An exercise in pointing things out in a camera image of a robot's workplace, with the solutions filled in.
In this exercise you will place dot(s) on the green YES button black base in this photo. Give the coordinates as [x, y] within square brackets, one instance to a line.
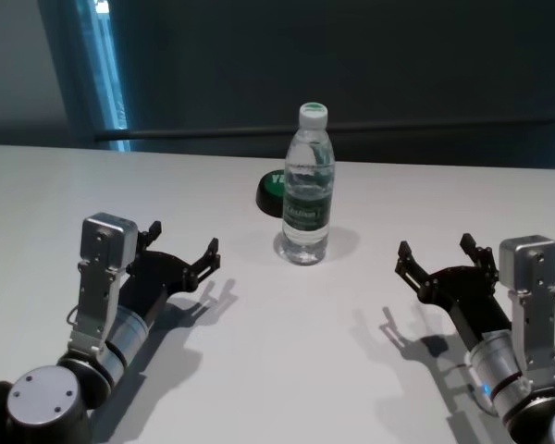
[270, 194]

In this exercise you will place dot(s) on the grey horizontal handrail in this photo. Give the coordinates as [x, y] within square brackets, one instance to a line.
[189, 133]

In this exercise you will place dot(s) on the narrow window strip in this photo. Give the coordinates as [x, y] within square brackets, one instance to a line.
[104, 83]

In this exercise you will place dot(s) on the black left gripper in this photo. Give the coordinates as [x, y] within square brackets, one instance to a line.
[157, 277]

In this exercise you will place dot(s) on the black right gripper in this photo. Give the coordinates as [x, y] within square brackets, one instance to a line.
[467, 296]

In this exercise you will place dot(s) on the clear water bottle green label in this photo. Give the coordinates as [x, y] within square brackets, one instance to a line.
[306, 222]

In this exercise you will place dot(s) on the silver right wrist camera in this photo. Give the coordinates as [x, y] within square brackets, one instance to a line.
[529, 263]

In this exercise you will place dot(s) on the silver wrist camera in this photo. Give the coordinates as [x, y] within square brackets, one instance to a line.
[104, 240]
[529, 263]

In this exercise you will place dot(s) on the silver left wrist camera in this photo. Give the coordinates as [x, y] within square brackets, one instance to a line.
[104, 240]

